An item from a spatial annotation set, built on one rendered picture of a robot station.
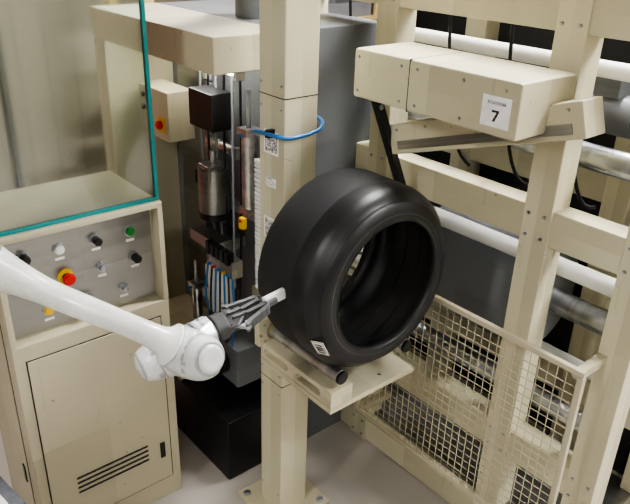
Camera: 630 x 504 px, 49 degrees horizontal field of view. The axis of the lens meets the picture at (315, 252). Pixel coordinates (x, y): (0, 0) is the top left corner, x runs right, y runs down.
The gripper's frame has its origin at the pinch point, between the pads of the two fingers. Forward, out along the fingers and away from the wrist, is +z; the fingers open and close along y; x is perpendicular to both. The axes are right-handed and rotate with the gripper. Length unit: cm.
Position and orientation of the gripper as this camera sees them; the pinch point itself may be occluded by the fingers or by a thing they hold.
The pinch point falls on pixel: (274, 297)
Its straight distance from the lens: 189.5
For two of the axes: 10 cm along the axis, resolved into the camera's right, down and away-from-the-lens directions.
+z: 7.6, -3.8, 5.2
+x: 0.8, 8.6, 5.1
